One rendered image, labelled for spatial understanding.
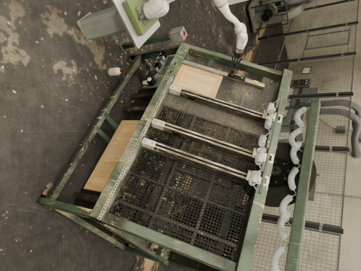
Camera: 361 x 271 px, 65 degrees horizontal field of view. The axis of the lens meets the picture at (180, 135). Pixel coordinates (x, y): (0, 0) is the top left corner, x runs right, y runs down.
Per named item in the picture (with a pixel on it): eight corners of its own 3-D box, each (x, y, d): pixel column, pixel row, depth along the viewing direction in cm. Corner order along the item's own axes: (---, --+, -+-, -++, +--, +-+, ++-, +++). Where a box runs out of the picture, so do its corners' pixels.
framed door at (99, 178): (123, 121, 337) (122, 120, 336) (160, 121, 307) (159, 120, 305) (84, 189, 293) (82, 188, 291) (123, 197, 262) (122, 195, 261)
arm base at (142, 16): (132, 10, 267) (137, 9, 264) (143, -2, 278) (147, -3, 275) (142, 28, 278) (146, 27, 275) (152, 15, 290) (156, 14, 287)
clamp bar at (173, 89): (171, 87, 309) (172, 71, 288) (279, 121, 293) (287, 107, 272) (167, 93, 304) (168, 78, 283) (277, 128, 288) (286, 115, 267)
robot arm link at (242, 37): (245, 50, 284) (245, 41, 290) (250, 37, 270) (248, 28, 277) (235, 49, 284) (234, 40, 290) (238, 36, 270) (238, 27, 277)
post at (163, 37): (123, 42, 370) (170, 32, 329) (125, 46, 374) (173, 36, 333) (121, 45, 367) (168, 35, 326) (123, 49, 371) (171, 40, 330)
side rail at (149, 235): (109, 215, 242) (106, 211, 232) (233, 264, 227) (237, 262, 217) (104, 224, 238) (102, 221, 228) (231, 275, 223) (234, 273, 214)
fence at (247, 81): (183, 62, 329) (183, 59, 325) (264, 86, 316) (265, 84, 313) (182, 64, 326) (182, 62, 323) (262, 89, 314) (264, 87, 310)
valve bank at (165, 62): (152, 49, 329) (168, 45, 316) (158, 58, 339) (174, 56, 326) (134, 79, 305) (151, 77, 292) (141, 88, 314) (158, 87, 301)
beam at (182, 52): (181, 49, 348) (181, 41, 339) (190, 51, 347) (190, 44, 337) (91, 219, 239) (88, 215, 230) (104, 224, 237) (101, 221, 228)
